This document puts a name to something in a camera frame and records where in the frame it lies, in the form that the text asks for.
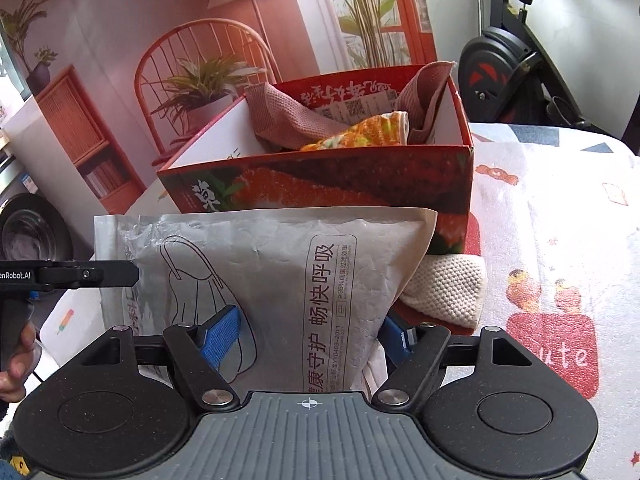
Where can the red cardboard box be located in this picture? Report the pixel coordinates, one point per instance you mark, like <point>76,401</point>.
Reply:
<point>350,180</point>

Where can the cream knitted cloth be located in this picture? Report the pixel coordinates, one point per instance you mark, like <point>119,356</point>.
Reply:
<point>450,285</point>

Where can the printed cartoon tablecloth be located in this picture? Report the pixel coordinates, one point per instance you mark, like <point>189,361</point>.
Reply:
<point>550,210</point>

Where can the orange floral oven mitt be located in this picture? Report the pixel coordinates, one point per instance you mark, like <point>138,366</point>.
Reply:
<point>360,132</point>

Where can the person's left hand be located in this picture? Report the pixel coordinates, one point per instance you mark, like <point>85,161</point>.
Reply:
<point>17,360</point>

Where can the black exercise bike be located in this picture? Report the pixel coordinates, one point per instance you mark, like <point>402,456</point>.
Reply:
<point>495,65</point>

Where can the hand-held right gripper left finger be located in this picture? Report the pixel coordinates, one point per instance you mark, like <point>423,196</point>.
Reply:
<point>220,334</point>

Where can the white face mask packet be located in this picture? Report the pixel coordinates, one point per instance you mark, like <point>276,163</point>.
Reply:
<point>280,270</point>

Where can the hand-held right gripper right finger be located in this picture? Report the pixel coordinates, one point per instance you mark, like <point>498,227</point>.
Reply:
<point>395,340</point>

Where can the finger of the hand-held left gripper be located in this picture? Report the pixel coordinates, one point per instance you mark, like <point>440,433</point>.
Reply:
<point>95,274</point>

